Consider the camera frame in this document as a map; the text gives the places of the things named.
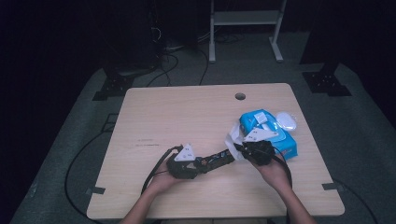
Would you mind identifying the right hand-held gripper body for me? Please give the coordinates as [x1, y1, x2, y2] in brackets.
[241, 127, 279, 166]

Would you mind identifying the person's left hand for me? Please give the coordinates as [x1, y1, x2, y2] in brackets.
[146, 163, 185, 196]

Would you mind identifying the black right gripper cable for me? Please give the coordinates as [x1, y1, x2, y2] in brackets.
[271, 147, 294, 224]

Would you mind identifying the black floor cable loop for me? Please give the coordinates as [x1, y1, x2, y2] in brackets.
[146, 51, 180, 88]

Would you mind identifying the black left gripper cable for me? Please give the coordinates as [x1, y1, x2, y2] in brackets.
[141, 145, 185, 195]

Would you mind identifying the person's right hand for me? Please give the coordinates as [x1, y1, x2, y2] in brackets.
[252, 154, 293, 191]

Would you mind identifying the dark cabinet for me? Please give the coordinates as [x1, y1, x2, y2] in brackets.
[101, 0, 164, 74]

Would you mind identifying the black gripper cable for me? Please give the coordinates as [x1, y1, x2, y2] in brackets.
[141, 145, 185, 195]
[271, 147, 294, 224]

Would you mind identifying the blue wet wipes pack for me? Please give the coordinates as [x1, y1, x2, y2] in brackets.
[238, 108, 299, 161]

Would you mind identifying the thin black floor cable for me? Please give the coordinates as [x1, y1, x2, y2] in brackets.
[198, 49, 210, 87]

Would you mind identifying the black stand base plate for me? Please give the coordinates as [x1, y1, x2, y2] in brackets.
[302, 70, 353, 97]
[92, 74, 135, 102]

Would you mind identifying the black tape strip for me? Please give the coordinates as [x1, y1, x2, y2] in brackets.
[85, 186, 106, 196]
[321, 182, 345, 191]

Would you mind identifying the white metal stand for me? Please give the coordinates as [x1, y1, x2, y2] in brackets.
[208, 0, 288, 64]

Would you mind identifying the white wet wipe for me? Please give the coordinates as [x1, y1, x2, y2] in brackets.
[224, 120, 250, 161]

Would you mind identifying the long black floor cable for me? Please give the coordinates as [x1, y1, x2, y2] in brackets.
[64, 130, 110, 223]

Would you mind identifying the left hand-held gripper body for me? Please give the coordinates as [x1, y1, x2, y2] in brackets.
[166, 143, 200, 180]

